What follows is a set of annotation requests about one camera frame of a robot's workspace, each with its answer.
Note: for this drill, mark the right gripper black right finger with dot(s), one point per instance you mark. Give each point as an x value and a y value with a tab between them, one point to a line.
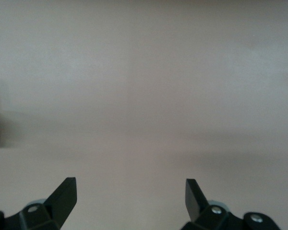
196	206

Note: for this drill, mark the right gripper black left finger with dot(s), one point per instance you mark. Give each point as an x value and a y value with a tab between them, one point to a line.
55	206

